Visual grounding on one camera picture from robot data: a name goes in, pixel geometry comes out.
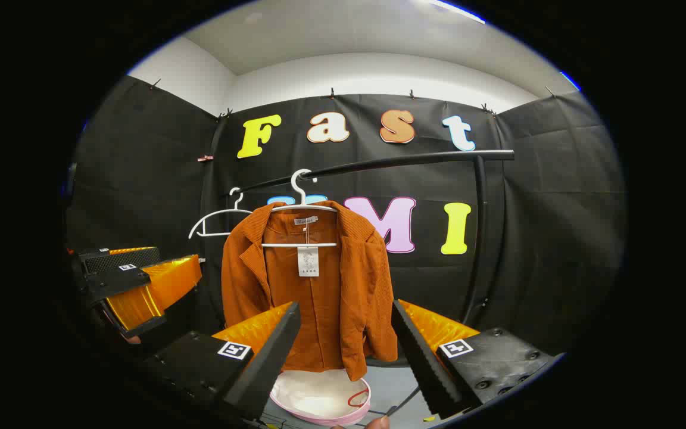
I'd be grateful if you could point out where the black clothes rack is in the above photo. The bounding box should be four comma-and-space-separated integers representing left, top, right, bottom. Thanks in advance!
221, 149, 516, 327

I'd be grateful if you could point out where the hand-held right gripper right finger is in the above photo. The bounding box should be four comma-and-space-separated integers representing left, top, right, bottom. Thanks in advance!
391, 299, 558, 421

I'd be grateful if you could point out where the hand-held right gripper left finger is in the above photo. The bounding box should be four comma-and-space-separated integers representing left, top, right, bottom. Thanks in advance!
139, 301, 302, 421

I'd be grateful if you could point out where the orange corduroy jacket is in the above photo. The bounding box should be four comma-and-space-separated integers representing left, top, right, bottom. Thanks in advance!
221, 201, 399, 382

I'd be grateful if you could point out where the white plastic clothes hanger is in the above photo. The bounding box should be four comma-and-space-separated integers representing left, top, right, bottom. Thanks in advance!
188, 187, 254, 240
260, 169, 339, 248

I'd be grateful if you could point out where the white pink-rimmed laundry hamper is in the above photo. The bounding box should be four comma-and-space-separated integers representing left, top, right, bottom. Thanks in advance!
269, 368, 372, 427

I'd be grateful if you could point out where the black backdrop cloth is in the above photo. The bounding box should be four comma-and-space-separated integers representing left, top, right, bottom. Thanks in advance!
66, 74, 626, 358

